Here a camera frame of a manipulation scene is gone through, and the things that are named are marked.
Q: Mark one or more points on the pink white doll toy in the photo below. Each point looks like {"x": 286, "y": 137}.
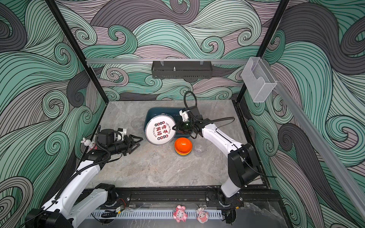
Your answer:
{"x": 202, "y": 216}

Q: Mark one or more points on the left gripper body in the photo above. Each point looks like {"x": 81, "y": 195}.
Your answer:
{"x": 123, "y": 147}

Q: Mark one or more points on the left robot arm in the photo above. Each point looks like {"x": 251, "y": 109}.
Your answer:
{"x": 64, "y": 210}

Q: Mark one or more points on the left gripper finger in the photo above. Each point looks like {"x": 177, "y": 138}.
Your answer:
{"x": 134, "y": 140}
{"x": 130, "y": 150}

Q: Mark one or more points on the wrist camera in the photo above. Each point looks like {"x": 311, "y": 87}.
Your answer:
{"x": 184, "y": 115}
{"x": 120, "y": 133}

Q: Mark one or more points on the teal plastic bin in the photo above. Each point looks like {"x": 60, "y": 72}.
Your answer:
{"x": 157, "y": 111}

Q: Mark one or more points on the aluminium rail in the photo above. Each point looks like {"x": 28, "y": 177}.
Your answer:
{"x": 290, "y": 92}
{"x": 92, "y": 61}

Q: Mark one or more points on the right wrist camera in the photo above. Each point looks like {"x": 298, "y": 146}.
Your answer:
{"x": 184, "y": 115}

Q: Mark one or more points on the clear glass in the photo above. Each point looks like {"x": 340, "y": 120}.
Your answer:
{"x": 137, "y": 123}
{"x": 199, "y": 148}

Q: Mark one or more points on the white slotted cable duct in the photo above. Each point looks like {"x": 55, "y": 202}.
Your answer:
{"x": 155, "y": 214}

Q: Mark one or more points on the aluminium rail back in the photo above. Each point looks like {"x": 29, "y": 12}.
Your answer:
{"x": 92, "y": 61}

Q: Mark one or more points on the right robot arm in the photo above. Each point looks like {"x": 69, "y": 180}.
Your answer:
{"x": 242, "y": 161}

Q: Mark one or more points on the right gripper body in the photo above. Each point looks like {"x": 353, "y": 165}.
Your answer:
{"x": 187, "y": 126}

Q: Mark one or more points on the clear acrylic wall holder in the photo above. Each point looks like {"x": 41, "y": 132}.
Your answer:
{"x": 259, "y": 79}

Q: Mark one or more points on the orange top bowl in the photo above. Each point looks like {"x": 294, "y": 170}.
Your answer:
{"x": 183, "y": 145}

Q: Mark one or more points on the aluminium rail right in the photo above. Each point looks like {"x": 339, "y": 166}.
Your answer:
{"x": 290, "y": 92}

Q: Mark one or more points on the white rabbit figurine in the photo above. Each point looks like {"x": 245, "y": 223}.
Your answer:
{"x": 88, "y": 143}

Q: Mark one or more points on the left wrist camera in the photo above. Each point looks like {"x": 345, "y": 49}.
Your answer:
{"x": 120, "y": 133}

